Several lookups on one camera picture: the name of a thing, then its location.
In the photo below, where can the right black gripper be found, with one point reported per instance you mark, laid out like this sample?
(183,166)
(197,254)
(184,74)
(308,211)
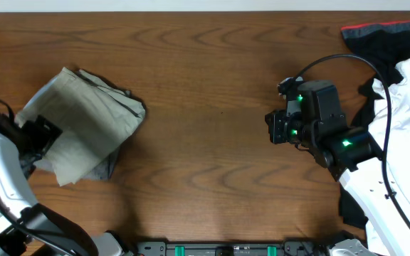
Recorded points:
(280,118)

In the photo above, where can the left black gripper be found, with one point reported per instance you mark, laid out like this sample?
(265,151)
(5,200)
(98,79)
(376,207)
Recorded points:
(43,138)

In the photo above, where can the khaki beige shorts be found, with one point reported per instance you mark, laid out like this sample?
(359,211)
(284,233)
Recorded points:
(95,120)

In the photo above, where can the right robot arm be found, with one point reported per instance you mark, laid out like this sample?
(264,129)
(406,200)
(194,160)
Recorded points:
(355,160)

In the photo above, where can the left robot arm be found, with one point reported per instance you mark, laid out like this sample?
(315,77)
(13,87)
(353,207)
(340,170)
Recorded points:
(22,218)

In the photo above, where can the folded grey shorts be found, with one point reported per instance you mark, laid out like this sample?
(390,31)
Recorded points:
(104,170)

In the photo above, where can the black garment with red trim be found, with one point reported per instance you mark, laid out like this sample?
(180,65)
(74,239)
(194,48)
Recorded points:
(385,45)

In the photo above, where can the white printed t-shirt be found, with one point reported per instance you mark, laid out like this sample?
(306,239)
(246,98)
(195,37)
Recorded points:
(408,142)

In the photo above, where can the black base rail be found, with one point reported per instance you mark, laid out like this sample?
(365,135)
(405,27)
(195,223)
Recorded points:
(282,248)

